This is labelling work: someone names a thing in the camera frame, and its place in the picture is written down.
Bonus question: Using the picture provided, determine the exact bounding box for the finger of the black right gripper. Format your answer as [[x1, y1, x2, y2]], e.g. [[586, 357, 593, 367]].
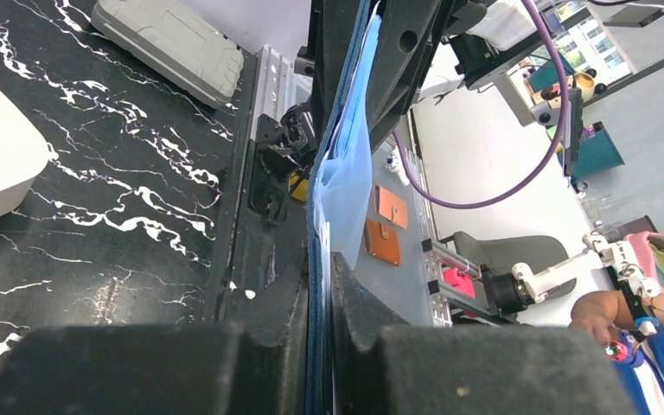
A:
[[296, 0, 364, 144], [367, 0, 458, 150]]

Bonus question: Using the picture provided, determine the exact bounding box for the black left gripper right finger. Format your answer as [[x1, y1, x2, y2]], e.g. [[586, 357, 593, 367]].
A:
[[330, 254, 635, 414]]

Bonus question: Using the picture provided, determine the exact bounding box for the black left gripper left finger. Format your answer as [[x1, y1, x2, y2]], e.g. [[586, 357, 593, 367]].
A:
[[0, 255, 308, 414]]

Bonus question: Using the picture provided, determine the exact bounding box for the blue leather card holder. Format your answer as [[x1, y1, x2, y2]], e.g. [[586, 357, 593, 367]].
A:
[[305, 1, 382, 414]]

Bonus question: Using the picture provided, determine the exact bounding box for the operator hand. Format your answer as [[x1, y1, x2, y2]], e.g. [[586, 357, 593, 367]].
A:
[[568, 290, 636, 348]]

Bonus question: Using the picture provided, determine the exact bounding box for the orange leather wallet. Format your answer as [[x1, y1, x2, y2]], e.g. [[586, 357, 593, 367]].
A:
[[363, 218, 401, 266]]

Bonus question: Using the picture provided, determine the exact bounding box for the grey pad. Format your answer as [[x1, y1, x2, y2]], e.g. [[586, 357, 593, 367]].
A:
[[91, 0, 244, 109]]

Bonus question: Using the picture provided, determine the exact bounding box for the tan leather wallet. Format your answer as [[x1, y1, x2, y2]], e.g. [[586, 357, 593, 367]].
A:
[[373, 185, 408, 229]]

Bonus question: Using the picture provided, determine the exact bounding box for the black marbled table mat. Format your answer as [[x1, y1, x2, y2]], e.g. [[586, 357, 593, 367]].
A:
[[0, 1, 252, 364]]

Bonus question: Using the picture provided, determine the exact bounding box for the teal storage box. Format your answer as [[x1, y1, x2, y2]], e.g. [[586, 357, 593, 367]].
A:
[[569, 121, 625, 185]]

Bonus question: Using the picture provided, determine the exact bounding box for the aluminium frame rail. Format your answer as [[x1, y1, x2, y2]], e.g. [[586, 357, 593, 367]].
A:
[[249, 45, 312, 140]]

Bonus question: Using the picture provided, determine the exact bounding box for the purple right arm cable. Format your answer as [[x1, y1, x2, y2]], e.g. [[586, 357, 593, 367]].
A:
[[392, 0, 572, 211]]

